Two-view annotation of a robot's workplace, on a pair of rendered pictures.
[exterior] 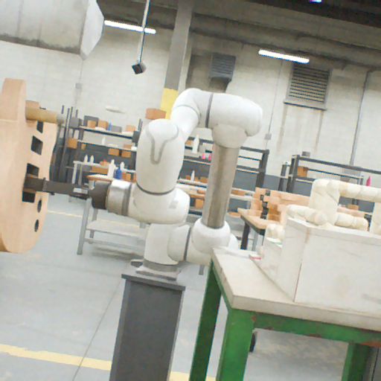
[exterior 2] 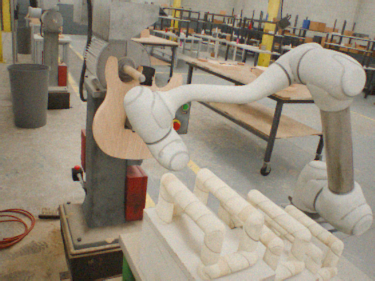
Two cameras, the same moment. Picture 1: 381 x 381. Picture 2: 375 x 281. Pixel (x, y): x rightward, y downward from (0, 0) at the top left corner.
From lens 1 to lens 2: 1.14 m
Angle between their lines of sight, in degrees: 64
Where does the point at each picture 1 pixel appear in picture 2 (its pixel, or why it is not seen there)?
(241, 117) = (321, 77)
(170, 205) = (159, 154)
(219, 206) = (333, 171)
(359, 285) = not seen: outside the picture
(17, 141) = (110, 94)
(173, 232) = (309, 182)
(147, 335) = not seen: hidden behind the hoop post
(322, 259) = (148, 245)
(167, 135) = (126, 100)
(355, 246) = (165, 251)
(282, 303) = (130, 261)
